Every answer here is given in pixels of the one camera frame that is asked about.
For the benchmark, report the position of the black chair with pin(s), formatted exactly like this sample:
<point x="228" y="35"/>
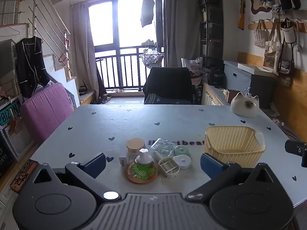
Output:
<point x="168" y="81"/>

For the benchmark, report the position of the yellow woven plastic basket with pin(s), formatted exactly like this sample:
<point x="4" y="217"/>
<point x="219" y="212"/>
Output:
<point x="233" y="143"/>

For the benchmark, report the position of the grey storage box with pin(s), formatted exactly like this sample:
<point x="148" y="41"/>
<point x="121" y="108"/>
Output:
<point x="239" y="81"/>

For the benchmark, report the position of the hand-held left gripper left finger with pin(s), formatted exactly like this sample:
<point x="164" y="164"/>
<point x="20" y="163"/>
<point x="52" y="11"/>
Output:
<point x="96" y="164"/>

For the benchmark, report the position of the black jacket with white piping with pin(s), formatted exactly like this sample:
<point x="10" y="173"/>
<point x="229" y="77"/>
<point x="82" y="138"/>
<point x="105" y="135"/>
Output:
<point x="30" y="64"/>

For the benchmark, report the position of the black balcony railing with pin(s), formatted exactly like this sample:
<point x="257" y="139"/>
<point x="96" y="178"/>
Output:
<point x="124" y="71"/>

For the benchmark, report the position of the red patterned sign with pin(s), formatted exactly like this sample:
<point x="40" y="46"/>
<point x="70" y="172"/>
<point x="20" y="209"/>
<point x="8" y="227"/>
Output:
<point x="24" y="176"/>

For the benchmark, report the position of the small black shoulder bag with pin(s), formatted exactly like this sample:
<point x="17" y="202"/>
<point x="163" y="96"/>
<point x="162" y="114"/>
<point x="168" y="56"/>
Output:
<point x="285" y="66"/>

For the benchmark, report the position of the round jar with wooden lid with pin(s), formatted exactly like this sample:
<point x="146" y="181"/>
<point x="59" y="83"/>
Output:
<point x="135" y="145"/>

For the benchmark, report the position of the white flat box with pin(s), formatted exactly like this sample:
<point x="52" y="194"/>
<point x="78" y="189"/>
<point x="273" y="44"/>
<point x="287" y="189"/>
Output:
<point x="250" y="68"/>

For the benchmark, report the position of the grey curtain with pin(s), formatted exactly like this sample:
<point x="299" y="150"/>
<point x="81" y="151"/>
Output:
<point x="85" y="48"/>
<point x="178" y="28"/>

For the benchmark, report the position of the black shelf rack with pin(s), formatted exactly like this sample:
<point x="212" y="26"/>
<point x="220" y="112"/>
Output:
<point x="212" y="33"/>

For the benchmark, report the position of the white bucket bag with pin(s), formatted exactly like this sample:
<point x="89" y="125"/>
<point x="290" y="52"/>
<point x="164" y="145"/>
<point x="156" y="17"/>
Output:
<point x="288" y="34"/>

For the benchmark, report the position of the clear plastic blister tray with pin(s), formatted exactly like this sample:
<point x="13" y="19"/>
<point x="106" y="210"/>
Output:
<point x="163" y="146"/>

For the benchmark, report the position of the white low cabinet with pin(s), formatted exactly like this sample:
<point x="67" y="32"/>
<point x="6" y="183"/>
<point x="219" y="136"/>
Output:
<point x="209" y="95"/>

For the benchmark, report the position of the dark hanging garment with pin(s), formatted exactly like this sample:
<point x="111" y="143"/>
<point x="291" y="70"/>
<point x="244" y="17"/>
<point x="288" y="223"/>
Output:
<point x="147" y="7"/>

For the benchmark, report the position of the purple chair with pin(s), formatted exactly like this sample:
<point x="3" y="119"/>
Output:
<point x="48" y="110"/>

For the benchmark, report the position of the silver metal ornament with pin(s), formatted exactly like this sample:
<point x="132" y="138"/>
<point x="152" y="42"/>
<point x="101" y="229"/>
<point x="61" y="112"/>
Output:
<point x="247" y="91"/>

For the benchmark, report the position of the small grey tag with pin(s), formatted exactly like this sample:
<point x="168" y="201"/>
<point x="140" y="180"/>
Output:
<point x="122" y="161"/>

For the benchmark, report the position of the white printed plastic bag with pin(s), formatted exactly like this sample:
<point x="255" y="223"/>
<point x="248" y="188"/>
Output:
<point x="193" y="66"/>

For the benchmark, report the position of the green license plate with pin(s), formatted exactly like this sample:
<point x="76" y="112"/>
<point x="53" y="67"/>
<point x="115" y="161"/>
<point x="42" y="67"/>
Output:
<point x="9" y="113"/>

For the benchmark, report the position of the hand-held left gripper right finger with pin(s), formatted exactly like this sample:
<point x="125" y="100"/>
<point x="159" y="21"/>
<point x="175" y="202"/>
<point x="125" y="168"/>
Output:
<point x="210" y="166"/>

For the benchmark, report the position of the white compartment holder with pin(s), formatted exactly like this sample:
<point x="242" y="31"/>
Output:
<point x="169" y="167"/>

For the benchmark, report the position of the wooden wall hook rack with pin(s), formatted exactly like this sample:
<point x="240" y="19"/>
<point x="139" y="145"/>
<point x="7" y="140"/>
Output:
<point x="254" y="25"/>

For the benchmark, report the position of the white cat-shaped ceramic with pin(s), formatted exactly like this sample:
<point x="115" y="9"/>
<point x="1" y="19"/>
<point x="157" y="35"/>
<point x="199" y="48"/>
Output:
<point x="241" y="106"/>

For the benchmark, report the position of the white pump dispenser head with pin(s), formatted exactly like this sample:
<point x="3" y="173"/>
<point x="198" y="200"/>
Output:
<point x="144" y="158"/>

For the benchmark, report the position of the beige canvas tote bag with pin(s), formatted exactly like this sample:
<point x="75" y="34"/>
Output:
<point x="272" y="55"/>

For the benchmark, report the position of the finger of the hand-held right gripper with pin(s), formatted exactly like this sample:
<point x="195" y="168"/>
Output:
<point x="296" y="148"/>

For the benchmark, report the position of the white net bag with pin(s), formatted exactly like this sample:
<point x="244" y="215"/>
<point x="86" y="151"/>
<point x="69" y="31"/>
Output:
<point x="261" y="37"/>

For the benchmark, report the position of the small green round container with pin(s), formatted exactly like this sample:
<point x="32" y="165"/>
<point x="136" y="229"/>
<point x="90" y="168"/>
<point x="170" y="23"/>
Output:
<point x="181" y="151"/>

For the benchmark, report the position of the brown cardboard box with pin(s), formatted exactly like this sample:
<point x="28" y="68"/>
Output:
<point x="232" y="97"/>

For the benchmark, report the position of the orange toy gun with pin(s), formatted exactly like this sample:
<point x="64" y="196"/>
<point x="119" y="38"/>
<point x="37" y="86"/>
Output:
<point x="242" y="16"/>

